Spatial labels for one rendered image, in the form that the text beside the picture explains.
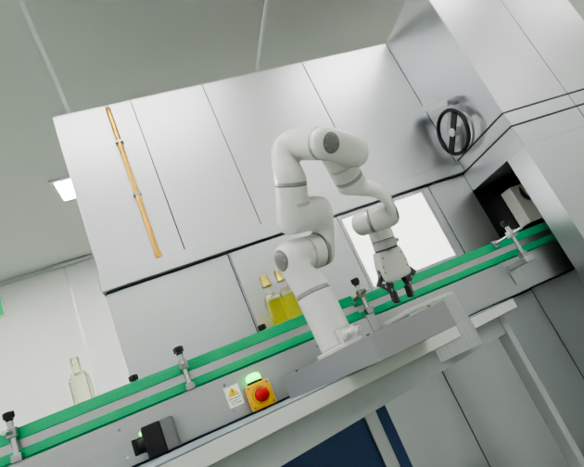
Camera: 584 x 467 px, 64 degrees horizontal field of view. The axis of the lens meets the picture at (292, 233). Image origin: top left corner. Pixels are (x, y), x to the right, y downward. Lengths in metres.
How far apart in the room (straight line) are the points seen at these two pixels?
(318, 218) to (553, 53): 1.52
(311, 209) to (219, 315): 0.71
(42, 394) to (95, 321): 0.75
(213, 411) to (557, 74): 1.90
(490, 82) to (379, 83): 0.56
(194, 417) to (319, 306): 0.50
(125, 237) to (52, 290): 3.23
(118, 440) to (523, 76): 1.99
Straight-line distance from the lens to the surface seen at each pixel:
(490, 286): 1.89
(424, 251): 2.02
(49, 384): 4.91
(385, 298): 1.71
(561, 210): 2.00
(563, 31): 2.58
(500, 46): 2.31
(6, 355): 5.06
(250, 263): 1.81
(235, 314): 1.78
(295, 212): 1.18
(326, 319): 1.18
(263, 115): 2.17
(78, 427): 1.49
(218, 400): 1.43
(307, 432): 1.02
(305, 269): 1.19
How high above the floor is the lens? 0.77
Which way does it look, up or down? 17 degrees up
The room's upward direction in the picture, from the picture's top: 24 degrees counter-clockwise
